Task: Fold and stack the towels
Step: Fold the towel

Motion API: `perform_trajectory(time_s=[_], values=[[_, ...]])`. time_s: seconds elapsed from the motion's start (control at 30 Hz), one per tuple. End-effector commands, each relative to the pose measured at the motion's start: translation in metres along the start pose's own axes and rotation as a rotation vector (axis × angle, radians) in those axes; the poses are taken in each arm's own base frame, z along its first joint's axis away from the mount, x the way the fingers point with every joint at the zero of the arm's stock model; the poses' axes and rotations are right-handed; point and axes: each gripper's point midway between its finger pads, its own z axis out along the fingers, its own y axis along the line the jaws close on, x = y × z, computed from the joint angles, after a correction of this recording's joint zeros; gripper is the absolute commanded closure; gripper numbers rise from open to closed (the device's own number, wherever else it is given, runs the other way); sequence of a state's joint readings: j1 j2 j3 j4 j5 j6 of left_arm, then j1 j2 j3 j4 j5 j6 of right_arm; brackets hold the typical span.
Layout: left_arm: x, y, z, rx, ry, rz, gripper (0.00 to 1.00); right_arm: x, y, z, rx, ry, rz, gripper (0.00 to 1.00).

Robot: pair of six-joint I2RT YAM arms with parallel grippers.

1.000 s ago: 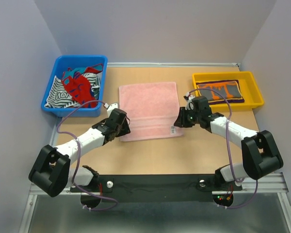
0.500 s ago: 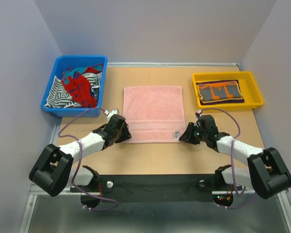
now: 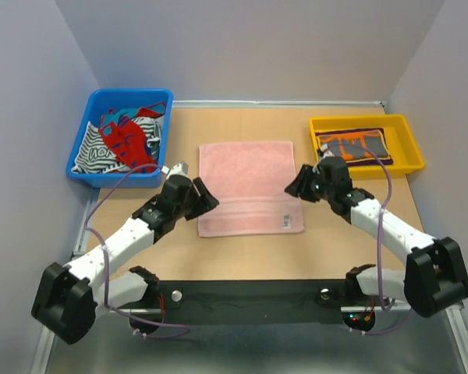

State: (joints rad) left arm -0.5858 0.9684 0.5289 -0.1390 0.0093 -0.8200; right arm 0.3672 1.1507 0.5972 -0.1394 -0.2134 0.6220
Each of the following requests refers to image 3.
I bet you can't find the blue plastic bin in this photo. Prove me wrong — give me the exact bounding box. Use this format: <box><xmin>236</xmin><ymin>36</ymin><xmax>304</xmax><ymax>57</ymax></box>
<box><xmin>66</xmin><ymin>88</ymin><xmax>173</xmax><ymax>189</ymax></box>

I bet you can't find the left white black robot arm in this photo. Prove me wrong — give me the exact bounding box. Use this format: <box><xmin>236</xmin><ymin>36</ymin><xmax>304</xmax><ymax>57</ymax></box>
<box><xmin>31</xmin><ymin>175</ymin><xmax>219</xmax><ymax>344</ymax></box>

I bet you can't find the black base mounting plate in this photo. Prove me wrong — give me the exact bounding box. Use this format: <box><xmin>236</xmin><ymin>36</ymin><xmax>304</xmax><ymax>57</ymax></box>
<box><xmin>122</xmin><ymin>279</ymin><xmax>368</xmax><ymax>325</ymax></box>

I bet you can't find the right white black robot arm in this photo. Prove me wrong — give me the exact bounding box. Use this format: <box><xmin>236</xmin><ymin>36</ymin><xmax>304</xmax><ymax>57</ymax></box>
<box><xmin>285</xmin><ymin>157</ymin><xmax>468</xmax><ymax>318</ymax></box>

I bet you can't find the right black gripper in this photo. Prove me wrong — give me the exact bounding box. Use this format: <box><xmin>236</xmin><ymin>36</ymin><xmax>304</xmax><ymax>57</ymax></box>
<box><xmin>282</xmin><ymin>162</ymin><xmax>333</xmax><ymax>201</ymax></box>

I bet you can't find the grey white striped towel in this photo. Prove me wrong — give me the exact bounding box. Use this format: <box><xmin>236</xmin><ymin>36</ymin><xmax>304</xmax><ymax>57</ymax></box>
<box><xmin>70</xmin><ymin>117</ymin><xmax>163</xmax><ymax>174</ymax></box>

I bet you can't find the red teal towel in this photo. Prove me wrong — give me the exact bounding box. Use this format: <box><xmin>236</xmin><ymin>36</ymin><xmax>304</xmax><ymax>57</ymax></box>
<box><xmin>98</xmin><ymin>101</ymin><xmax>166</xmax><ymax>168</ymax></box>

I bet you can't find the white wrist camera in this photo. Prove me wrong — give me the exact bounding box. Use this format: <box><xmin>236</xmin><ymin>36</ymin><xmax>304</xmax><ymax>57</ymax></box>
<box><xmin>161</xmin><ymin>161</ymin><xmax>189</xmax><ymax>179</ymax></box>
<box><xmin>316</xmin><ymin>144</ymin><xmax>335</xmax><ymax>160</ymax></box>

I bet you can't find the purple towel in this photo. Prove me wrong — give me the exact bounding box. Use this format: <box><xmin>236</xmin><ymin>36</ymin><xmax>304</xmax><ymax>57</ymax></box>
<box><xmin>315</xmin><ymin>127</ymin><xmax>394</xmax><ymax>168</ymax></box>

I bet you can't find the pink towel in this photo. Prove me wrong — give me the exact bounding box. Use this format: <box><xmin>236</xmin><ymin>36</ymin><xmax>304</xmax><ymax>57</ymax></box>
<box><xmin>198</xmin><ymin>141</ymin><xmax>304</xmax><ymax>238</ymax></box>

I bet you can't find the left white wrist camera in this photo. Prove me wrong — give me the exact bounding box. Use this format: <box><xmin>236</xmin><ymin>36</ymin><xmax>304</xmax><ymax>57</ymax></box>
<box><xmin>161</xmin><ymin>161</ymin><xmax>189</xmax><ymax>179</ymax></box>

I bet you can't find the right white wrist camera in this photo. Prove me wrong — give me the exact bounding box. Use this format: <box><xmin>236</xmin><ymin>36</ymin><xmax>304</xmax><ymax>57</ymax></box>
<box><xmin>316</xmin><ymin>144</ymin><xmax>335</xmax><ymax>160</ymax></box>

